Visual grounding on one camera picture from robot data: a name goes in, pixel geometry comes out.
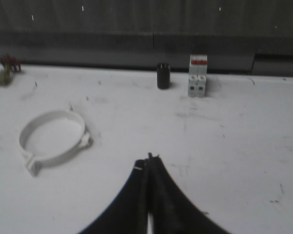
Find white circuit breaker red switch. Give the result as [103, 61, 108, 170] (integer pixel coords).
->
[188, 54, 208, 98]

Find grey stone counter ledge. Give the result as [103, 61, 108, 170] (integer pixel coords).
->
[0, 31, 293, 77]

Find dark brown cylindrical coupling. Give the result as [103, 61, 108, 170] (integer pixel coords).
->
[157, 63, 170, 89]

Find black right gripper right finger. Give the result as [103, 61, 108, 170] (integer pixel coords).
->
[147, 153, 229, 234]

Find brass valve red handwheel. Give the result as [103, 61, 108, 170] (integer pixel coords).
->
[0, 54, 21, 86]

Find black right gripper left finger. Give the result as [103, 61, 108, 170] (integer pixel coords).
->
[80, 159, 148, 234]

